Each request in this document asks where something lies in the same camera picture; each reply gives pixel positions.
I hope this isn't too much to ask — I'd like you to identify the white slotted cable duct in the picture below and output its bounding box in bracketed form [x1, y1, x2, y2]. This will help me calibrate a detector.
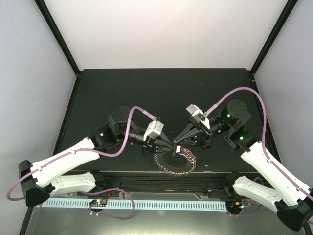
[41, 198, 227, 212]

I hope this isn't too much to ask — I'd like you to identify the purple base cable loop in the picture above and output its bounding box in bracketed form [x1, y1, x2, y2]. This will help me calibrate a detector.
[88, 188, 135, 220]

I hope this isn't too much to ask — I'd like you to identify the metal disc with keyrings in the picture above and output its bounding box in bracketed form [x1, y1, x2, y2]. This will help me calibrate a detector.
[154, 147, 196, 177]

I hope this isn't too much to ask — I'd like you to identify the black frame post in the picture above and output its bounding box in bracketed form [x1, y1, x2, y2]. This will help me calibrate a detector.
[34, 0, 81, 76]
[250, 0, 298, 76]

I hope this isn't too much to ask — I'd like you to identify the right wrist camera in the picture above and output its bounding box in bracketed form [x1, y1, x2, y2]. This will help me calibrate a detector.
[186, 104, 210, 130]

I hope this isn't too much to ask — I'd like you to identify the small silver key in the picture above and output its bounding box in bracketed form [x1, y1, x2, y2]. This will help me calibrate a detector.
[172, 145, 181, 156]

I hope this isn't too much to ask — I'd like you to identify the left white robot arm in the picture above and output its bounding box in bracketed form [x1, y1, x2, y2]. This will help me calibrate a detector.
[19, 106, 174, 207]

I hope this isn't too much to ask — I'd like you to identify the small circuit board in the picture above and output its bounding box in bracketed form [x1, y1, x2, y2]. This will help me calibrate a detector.
[89, 199, 108, 207]

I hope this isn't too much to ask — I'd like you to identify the black front rail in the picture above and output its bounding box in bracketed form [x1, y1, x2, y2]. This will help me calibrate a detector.
[100, 171, 230, 193]

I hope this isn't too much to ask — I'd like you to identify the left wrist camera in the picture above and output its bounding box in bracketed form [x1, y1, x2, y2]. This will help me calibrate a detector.
[143, 120, 164, 141]

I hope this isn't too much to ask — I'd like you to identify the black frame post right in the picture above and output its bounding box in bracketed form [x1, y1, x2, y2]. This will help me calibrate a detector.
[250, 0, 298, 76]

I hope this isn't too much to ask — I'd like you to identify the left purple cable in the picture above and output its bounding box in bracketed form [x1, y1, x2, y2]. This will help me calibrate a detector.
[6, 106, 158, 201]

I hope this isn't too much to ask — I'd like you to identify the black frame post left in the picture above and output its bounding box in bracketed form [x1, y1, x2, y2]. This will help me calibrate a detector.
[34, 0, 81, 76]

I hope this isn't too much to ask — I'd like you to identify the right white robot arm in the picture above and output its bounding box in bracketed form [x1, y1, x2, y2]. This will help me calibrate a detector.
[174, 100, 313, 231]

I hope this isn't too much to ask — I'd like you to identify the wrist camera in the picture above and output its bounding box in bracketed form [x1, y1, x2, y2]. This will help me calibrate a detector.
[143, 120, 164, 141]
[186, 104, 210, 130]

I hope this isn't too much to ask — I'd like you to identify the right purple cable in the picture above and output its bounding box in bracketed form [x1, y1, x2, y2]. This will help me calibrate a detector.
[202, 87, 313, 225]

